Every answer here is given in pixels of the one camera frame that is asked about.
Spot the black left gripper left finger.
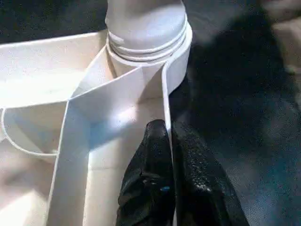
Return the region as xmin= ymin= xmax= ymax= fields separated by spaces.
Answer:
xmin=116 ymin=119 xmax=176 ymax=226

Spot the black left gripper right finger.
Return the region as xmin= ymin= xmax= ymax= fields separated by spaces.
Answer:
xmin=172 ymin=122 xmax=250 ymax=226

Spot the white plastic table leg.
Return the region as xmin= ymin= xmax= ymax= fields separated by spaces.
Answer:
xmin=104 ymin=0 xmax=191 ymax=63

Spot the white plastic table top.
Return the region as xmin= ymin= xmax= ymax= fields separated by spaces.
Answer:
xmin=0 ymin=25 xmax=193 ymax=226

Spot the black table mat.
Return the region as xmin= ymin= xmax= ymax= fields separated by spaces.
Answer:
xmin=0 ymin=0 xmax=301 ymax=226

